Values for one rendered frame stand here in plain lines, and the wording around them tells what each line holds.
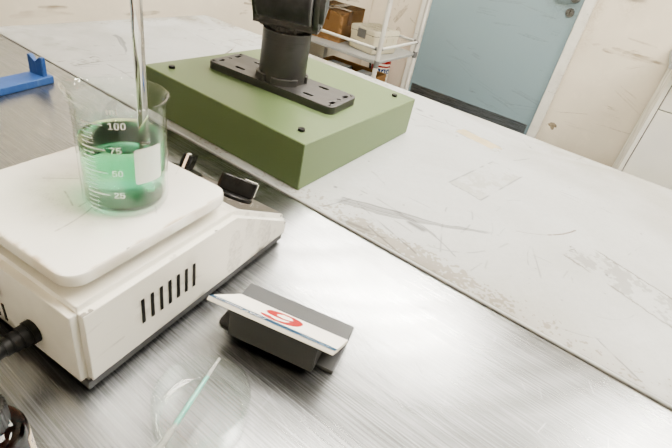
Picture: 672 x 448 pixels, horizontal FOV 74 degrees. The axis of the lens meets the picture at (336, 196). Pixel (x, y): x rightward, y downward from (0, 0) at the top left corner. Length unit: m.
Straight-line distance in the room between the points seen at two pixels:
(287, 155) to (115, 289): 0.26
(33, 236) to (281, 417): 0.18
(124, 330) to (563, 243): 0.45
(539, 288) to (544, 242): 0.09
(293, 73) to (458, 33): 2.71
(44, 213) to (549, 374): 0.36
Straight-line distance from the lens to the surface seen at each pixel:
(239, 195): 0.38
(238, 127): 0.53
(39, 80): 0.74
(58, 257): 0.28
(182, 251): 0.30
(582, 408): 0.39
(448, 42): 3.29
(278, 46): 0.59
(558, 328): 0.44
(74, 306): 0.27
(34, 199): 0.32
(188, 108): 0.60
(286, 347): 0.31
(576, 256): 0.55
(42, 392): 0.33
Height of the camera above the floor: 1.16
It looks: 31 degrees down
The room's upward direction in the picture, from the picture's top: 12 degrees clockwise
